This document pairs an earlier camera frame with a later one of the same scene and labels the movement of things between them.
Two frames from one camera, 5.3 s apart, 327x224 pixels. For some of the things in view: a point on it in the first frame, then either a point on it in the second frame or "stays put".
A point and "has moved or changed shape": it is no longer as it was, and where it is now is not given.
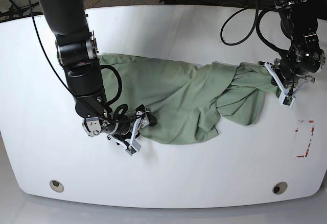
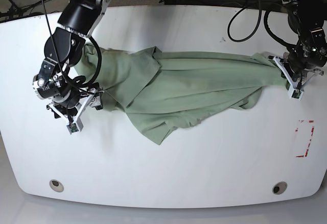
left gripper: (124, 123) -> (94, 98)
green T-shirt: (185, 100) has moved or changed shape
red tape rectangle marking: (306, 152) stays put
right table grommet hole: (279, 188) stays put
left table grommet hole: (56, 185) stays put
